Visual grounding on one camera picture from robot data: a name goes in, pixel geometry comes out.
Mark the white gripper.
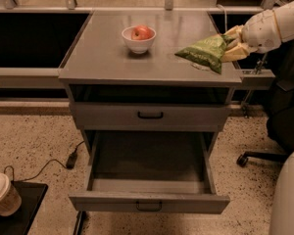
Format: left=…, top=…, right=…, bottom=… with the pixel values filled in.
left=220, top=10, right=281, bottom=63

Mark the green jalapeno chip bag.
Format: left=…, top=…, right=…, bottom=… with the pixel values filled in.
left=175, top=34, right=234, bottom=74

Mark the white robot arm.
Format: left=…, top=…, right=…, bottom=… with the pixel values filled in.
left=223, top=1, right=294, bottom=235

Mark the grey drawer cabinet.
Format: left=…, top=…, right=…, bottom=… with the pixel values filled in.
left=58, top=9, right=244, bottom=215

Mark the closed grey drawer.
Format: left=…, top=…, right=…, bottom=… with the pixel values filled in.
left=70, top=103, right=230, bottom=132

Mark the open grey drawer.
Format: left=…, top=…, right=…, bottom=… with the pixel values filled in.
left=70, top=131, right=230, bottom=214

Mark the black office chair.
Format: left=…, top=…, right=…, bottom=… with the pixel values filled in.
left=236, top=40, right=294, bottom=166

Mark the red apple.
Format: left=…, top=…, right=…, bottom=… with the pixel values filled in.
left=131, top=24, right=153, bottom=40

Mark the white ceramic bowl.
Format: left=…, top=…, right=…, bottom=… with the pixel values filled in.
left=122, top=26, right=157, bottom=54

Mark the black side table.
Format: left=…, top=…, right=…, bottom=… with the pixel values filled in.
left=0, top=181, right=48, bottom=235

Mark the white paper coffee cup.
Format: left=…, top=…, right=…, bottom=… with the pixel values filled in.
left=0, top=173, right=22, bottom=216

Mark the white cable on counter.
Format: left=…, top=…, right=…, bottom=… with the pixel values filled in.
left=216, top=4, right=229, bottom=34

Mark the black power adapter cable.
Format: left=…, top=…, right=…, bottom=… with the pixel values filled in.
left=3, top=140, right=86, bottom=183

